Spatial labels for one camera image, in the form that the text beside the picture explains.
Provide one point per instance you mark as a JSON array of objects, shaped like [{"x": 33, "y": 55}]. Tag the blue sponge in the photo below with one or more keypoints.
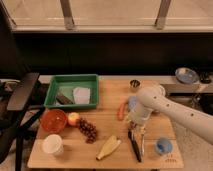
[{"x": 132, "y": 100}]

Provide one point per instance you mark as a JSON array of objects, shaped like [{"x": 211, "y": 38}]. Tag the grey plate in background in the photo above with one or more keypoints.
[{"x": 186, "y": 75}]

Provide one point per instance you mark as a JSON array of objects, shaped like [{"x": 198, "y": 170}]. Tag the green plastic tray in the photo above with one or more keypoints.
[{"x": 65, "y": 84}]

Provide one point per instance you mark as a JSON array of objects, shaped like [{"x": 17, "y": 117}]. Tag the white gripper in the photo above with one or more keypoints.
[{"x": 136, "y": 126}]

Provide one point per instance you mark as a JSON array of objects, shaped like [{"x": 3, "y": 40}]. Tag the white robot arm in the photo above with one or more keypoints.
[{"x": 152, "y": 98}]

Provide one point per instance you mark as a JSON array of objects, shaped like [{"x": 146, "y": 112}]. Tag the yellow banana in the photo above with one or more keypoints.
[{"x": 109, "y": 147}]

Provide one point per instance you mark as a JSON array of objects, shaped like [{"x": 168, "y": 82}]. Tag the black chair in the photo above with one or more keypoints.
[{"x": 11, "y": 128}]

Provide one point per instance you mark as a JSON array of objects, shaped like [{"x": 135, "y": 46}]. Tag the bunch of red grapes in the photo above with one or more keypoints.
[{"x": 87, "y": 129}]

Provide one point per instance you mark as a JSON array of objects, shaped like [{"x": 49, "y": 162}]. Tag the red yellow apple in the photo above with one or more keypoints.
[{"x": 73, "y": 117}]

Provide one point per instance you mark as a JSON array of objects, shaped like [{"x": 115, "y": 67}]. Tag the white cloth in tray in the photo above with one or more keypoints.
[{"x": 81, "y": 95}]

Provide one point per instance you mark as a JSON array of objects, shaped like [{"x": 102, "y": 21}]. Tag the small metal cup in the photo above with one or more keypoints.
[{"x": 134, "y": 83}]

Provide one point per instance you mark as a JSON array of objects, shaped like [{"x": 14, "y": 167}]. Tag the orange bowl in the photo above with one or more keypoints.
[{"x": 54, "y": 121}]

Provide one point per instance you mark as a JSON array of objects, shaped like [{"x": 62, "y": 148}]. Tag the white paper cup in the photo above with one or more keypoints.
[{"x": 53, "y": 145}]

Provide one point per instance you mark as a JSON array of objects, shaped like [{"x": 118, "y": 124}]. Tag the dark brown block in tray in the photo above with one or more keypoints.
[{"x": 63, "y": 99}]

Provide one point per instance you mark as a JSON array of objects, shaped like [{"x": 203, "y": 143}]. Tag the orange carrot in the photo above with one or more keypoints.
[{"x": 121, "y": 111}]

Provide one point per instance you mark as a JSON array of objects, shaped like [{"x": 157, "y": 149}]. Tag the blue cup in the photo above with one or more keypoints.
[{"x": 163, "y": 146}]

